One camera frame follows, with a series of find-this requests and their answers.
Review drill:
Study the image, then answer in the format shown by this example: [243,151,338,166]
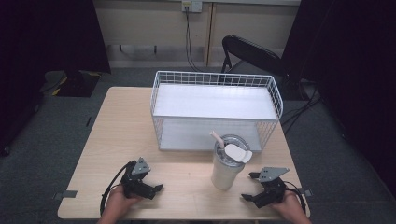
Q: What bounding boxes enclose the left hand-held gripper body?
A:
[120,156,152,201]

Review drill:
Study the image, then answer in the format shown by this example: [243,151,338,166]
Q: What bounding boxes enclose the person's left hand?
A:
[103,185,142,219]

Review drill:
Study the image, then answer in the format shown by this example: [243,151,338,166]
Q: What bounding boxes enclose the dark curtain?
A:
[280,0,396,197]

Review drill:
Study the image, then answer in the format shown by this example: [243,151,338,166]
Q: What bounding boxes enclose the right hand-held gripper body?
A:
[257,166,290,209]

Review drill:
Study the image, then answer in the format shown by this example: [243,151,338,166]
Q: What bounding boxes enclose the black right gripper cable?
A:
[282,180,308,214]

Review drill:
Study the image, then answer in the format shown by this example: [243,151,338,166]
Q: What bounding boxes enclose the black stand base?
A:
[39,69,101,98]

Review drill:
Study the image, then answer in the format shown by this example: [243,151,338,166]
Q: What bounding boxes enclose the white wall socket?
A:
[181,0,204,14]

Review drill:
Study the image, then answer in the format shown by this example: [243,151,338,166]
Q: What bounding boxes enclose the white wire shelf rack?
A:
[149,70,285,154]

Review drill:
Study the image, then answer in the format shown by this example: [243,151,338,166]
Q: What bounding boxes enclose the black floor cables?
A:
[279,82,322,135]

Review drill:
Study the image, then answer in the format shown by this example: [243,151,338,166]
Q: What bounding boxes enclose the black wall socket cable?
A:
[184,7,204,74]

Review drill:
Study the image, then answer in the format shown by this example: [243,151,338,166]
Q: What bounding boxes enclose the white cup with straw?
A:
[210,130,254,191]

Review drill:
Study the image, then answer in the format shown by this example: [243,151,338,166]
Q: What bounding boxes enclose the person's right hand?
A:
[270,189,308,224]

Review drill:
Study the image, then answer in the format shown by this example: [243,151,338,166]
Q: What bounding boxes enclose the black folding chair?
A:
[220,35,286,77]

